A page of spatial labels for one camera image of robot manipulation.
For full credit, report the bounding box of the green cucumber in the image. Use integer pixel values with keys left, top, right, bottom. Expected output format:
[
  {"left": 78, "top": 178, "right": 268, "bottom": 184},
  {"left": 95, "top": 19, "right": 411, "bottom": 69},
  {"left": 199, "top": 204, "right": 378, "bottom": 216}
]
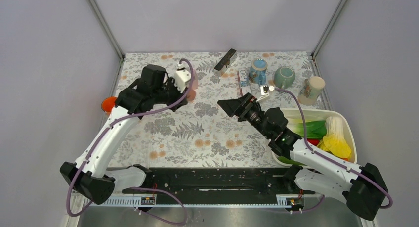
[{"left": 277, "top": 156, "right": 305, "bottom": 166}]

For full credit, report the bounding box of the white plastic basin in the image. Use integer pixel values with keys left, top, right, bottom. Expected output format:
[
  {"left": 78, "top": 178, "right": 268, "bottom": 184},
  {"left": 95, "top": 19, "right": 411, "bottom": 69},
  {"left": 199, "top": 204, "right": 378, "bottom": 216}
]
[{"left": 268, "top": 108, "right": 358, "bottom": 171}]

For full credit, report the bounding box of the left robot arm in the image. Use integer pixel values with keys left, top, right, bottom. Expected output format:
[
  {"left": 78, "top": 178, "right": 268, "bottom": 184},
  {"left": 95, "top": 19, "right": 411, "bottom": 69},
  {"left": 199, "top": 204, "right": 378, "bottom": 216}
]
[{"left": 60, "top": 64, "right": 194, "bottom": 205}]

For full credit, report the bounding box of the yellow napa cabbage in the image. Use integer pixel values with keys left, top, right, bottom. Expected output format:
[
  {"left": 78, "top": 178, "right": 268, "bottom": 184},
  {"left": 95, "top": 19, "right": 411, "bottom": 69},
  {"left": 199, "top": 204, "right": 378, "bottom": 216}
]
[{"left": 317, "top": 117, "right": 352, "bottom": 160}]

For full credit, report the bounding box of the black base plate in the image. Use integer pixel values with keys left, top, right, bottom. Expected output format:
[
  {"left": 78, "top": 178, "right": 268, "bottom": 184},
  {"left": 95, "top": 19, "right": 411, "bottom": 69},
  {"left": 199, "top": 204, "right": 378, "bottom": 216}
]
[{"left": 122, "top": 166, "right": 316, "bottom": 206}]

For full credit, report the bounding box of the pink dotted mug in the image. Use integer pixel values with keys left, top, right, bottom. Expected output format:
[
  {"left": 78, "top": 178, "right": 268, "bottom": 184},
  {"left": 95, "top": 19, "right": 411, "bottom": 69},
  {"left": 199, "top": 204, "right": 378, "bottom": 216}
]
[{"left": 186, "top": 90, "right": 196, "bottom": 103}]

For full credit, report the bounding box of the red chili pepper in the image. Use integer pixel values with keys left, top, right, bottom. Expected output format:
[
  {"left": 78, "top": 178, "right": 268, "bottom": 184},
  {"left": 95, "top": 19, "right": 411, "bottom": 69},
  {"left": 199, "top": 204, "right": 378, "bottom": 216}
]
[{"left": 307, "top": 138, "right": 321, "bottom": 146}]

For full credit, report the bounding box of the white slotted cable duct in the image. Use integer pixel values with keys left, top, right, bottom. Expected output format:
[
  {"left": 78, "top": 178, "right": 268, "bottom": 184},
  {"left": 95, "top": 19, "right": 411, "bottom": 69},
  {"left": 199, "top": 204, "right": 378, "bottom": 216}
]
[{"left": 100, "top": 194, "right": 298, "bottom": 208}]

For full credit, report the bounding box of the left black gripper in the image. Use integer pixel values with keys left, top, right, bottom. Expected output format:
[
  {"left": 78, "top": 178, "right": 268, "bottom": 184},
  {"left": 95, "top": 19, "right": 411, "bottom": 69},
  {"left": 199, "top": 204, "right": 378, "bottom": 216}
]
[{"left": 153, "top": 76, "right": 189, "bottom": 112}]

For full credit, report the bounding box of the green glazed mug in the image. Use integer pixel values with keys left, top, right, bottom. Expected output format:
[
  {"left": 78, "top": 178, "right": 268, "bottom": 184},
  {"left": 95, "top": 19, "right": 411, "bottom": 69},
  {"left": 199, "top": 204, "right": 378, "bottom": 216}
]
[{"left": 273, "top": 67, "right": 296, "bottom": 89}]

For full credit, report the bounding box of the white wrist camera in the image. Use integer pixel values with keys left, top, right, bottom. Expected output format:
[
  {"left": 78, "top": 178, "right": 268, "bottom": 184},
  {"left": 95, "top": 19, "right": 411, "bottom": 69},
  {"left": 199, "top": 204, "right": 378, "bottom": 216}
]
[
  {"left": 173, "top": 67, "right": 191, "bottom": 93},
  {"left": 256, "top": 85, "right": 275, "bottom": 102}
]

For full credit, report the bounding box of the light pink cup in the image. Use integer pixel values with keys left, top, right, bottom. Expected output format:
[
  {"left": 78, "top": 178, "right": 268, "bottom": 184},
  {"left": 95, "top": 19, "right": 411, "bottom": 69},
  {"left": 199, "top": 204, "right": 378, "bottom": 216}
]
[{"left": 191, "top": 78, "right": 199, "bottom": 90}]

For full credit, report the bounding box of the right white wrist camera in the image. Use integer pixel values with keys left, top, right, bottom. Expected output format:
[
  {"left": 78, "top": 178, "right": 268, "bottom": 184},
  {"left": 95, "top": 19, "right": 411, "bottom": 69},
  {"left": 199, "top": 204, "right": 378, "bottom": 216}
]
[{"left": 256, "top": 85, "right": 275, "bottom": 102}]

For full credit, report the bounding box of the large orange mug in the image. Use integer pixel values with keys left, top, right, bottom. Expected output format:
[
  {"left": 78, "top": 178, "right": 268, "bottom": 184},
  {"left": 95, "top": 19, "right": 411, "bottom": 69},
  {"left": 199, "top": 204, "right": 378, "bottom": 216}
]
[{"left": 101, "top": 96, "right": 117, "bottom": 114}]

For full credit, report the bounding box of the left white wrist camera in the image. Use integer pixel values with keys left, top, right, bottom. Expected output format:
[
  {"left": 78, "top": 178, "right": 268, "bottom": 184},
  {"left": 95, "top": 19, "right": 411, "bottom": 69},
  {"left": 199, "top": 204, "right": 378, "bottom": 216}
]
[{"left": 173, "top": 67, "right": 191, "bottom": 93}]

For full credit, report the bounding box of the blue butterfly mug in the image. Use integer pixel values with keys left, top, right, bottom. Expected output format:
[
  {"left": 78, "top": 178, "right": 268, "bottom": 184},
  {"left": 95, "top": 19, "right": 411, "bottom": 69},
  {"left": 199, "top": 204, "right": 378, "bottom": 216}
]
[{"left": 248, "top": 58, "right": 267, "bottom": 86}]

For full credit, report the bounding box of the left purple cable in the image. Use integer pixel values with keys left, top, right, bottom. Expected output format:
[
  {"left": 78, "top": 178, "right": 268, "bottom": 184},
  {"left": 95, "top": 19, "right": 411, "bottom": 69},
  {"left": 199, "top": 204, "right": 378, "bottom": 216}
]
[{"left": 66, "top": 58, "right": 189, "bottom": 226}]

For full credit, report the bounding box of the white red toothpaste box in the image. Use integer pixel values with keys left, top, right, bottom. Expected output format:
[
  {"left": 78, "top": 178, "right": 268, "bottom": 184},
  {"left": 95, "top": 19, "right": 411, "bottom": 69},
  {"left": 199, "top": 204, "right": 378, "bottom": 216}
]
[{"left": 237, "top": 69, "right": 251, "bottom": 96}]

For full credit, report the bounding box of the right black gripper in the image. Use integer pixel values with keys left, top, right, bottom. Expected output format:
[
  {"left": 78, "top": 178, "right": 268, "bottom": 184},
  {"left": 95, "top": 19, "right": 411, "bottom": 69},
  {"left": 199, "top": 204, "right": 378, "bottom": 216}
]
[{"left": 217, "top": 92, "right": 272, "bottom": 138}]

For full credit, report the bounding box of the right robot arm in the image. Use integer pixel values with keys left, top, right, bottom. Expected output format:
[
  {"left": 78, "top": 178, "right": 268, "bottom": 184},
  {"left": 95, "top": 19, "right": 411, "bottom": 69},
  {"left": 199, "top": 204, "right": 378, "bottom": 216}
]
[{"left": 217, "top": 93, "right": 392, "bottom": 221}]

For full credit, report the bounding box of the cream painted mug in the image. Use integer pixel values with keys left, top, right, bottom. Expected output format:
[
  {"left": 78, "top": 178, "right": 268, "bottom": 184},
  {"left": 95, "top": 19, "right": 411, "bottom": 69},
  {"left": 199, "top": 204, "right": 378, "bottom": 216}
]
[{"left": 297, "top": 76, "right": 326, "bottom": 106}]

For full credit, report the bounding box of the floral tablecloth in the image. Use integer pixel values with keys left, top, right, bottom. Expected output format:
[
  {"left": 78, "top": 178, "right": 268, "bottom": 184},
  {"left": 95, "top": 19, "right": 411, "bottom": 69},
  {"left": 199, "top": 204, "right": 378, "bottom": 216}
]
[{"left": 110, "top": 51, "right": 313, "bottom": 168}]

